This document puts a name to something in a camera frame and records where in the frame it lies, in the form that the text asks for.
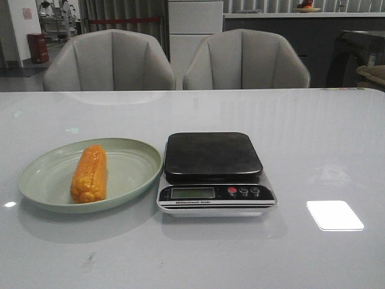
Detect orange corn cob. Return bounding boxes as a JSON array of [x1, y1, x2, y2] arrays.
[[70, 145, 107, 204]]

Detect black electronic kitchen scale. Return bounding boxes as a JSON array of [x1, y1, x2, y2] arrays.
[[156, 132, 277, 217]]

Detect grey upholstered chair right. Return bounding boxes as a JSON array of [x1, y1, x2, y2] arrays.
[[183, 29, 310, 90]]

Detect grey upholstered chair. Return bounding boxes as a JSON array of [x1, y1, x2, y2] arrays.
[[43, 29, 176, 92], [183, 29, 310, 90]]

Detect grey upholstered chair left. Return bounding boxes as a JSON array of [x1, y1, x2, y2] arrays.
[[43, 29, 176, 92]]

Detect white drawer cabinet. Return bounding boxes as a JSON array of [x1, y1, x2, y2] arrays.
[[168, 1, 223, 90]]

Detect light green round plate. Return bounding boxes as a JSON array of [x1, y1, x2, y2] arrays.
[[18, 138, 162, 214]]

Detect red barrier tape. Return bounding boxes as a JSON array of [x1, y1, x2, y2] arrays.
[[88, 16, 162, 25]]

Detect dark grey counter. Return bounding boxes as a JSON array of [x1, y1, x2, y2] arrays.
[[223, 12, 384, 87]]

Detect black appliance at right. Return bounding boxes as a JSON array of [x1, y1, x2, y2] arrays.
[[325, 30, 384, 87]]

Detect fruit bowl on counter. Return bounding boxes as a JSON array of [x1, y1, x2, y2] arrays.
[[294, 0, 321, 13]]

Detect red trash bin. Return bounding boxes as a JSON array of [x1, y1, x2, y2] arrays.
[[27, 33, 49, 64]]

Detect beige cushion at right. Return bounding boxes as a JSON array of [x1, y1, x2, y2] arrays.
[[356, 65, 385, 92]]

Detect pink paper wall notice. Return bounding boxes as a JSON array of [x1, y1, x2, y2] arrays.
[[22, 8, 32, 20]]

